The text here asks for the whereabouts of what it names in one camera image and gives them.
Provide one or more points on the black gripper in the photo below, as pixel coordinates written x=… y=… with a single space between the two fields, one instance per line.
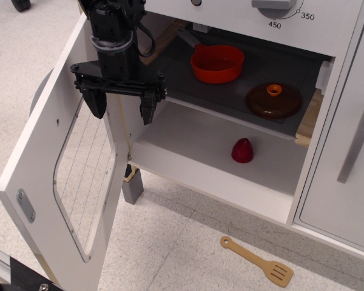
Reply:
x=146 y=83

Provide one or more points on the white oven door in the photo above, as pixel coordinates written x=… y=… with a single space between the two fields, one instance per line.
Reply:
x=63 y=180

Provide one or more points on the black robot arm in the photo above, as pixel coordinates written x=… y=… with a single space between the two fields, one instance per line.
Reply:
x=119 y=68

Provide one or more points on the grey oven leg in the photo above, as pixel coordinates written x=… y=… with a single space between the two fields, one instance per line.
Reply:
x=133 y=188

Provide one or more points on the round oven button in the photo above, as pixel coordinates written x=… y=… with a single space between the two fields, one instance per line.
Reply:
x=196 y=2

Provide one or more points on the grey oven shelf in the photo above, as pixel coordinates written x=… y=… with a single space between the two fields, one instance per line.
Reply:
x=265 y=62

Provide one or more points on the white toy oven cabinet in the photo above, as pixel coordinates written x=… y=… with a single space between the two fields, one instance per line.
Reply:
x=192 y=145

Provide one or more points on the grey oven knob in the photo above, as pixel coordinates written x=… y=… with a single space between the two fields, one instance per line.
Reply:
x=278 y=9

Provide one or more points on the orange toy pot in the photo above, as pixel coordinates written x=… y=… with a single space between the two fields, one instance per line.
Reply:
x=213 y=64

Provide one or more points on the red toy vegetable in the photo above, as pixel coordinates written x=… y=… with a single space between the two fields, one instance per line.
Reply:
x=242 y=151

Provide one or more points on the black caster wheel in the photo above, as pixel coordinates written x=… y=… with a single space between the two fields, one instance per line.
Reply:
x=21 y=5

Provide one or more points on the brown pot lid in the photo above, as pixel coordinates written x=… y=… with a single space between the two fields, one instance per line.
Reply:
x=273 y=101

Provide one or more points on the wooden toy spatula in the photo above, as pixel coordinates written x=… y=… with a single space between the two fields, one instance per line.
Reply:
x=275 y=271

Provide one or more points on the white side cabinet door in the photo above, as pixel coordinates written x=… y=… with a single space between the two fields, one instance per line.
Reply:
x=327 y=206

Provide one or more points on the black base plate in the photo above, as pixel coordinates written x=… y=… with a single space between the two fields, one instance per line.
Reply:
x=24 y=278

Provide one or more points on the grey cabinet door handle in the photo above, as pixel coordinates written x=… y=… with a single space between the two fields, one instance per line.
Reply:
x=353 y=152

